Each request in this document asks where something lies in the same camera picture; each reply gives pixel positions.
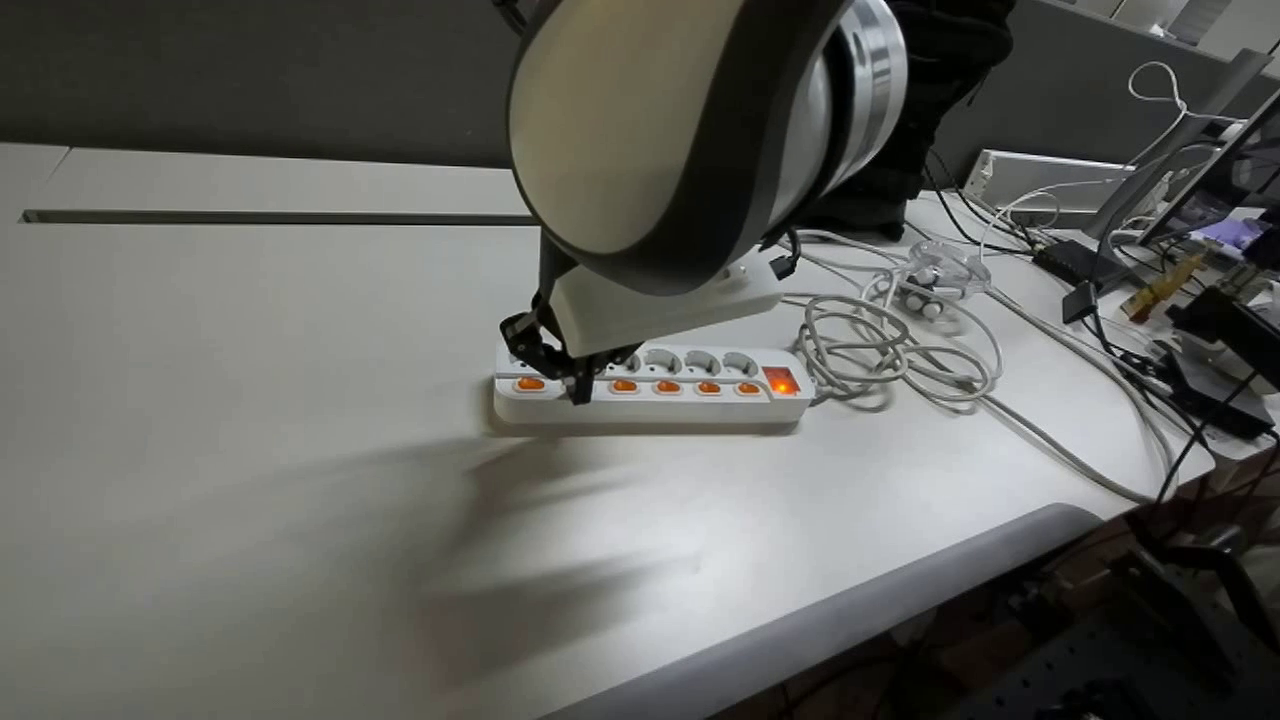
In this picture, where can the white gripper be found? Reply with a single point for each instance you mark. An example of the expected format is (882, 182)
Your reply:
(592, 313)

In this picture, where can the white six-socket power strip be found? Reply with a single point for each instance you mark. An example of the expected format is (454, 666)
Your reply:
(667, 384)

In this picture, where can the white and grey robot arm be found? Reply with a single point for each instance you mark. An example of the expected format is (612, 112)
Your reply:
(667, 147)

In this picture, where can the black bag on table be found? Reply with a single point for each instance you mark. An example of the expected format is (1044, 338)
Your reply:
(950, 50)

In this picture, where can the white flat box device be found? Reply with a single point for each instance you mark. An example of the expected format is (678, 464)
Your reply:
(1038, 187)

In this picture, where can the black power adapter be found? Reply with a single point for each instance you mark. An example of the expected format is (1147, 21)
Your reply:
(1218, 384)

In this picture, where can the white looped cable background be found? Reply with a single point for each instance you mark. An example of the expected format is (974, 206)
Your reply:
(1158, 83)

